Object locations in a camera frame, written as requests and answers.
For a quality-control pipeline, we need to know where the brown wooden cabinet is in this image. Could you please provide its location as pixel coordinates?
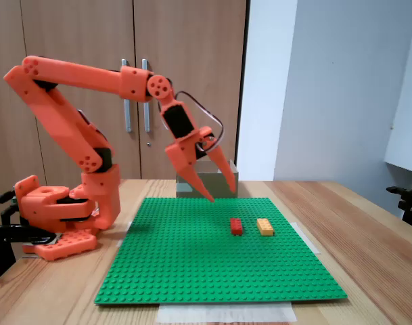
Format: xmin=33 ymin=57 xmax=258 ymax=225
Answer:
xmin=0 ymin=0 xmax=251 ymax=228

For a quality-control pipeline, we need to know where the striped servo cable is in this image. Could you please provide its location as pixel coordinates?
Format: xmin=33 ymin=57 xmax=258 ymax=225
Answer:
xmin=174 ymin=90 xmax=225 ymax=152

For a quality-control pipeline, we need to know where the translucent masking tape strip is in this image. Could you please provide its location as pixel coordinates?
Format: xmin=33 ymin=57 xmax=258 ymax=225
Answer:
xmin=156 ymin=302 xmax=298 ymax=324
xmin=294 ymin=221 xmax=321 ymax=255
xmin=116 ymin=219 xmax=134 ymax=250

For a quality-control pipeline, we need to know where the yellow lego block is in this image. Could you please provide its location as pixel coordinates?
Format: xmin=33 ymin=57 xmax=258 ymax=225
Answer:
xmin=256 ymin=218 xmax=275 ymax=237

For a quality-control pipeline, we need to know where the open cardboard box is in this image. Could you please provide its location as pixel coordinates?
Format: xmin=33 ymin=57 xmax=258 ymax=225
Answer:
xmin=175 ymin=158 xmax=239 ymax=199

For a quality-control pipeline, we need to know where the white panel board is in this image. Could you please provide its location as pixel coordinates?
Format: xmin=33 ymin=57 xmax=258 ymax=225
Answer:
xmin=384 ymin=0 xmax=412 ymax=174

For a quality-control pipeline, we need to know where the silver cabinet door handle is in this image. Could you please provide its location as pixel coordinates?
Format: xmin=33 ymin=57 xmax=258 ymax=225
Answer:
xmin=120 ymin=58 xmax=133 ymax=133
xmin=141 ymin=58 xmax=152 ymax=133

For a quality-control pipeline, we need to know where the green lego baseplate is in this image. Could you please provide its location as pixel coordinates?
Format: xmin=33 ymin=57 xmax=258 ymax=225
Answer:
xmin=93 ymin=196 xmax=348 ymax=306

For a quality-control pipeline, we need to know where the black table clamp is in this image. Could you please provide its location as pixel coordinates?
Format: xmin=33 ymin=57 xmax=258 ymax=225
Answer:
xmin=0 ymin=223 xmax=57 ymax=281

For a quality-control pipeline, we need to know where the red lego block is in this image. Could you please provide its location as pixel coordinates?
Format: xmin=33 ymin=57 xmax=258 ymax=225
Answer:
xmin=229 ymin=217 xmax=245 ymax=236

